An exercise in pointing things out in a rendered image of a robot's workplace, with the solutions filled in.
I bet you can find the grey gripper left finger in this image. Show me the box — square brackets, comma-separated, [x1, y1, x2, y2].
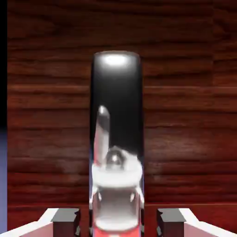
[0, 207, 81, 237]

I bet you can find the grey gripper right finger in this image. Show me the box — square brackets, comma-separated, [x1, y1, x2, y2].
[156, 207, 237, 237]

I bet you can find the dark wood cabinet door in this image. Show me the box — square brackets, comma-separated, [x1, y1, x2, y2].
[6, 0, 237, 237]

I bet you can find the shiny dark curved metal handle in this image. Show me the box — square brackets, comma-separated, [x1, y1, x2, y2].
[88, 50, 145, 237]

